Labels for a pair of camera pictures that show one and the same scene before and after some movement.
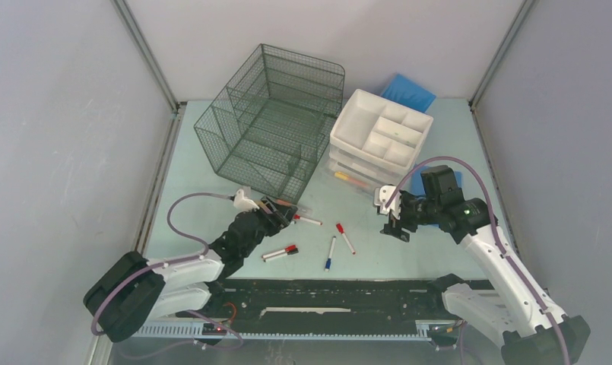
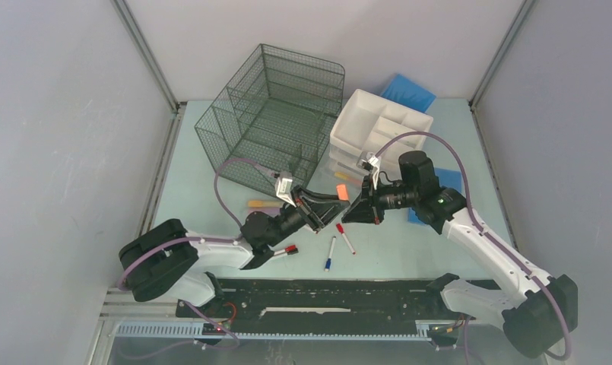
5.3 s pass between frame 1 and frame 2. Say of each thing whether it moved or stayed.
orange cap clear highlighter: moved
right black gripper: moved
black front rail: stayed
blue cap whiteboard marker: stayed
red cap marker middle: stayed
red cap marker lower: stayed
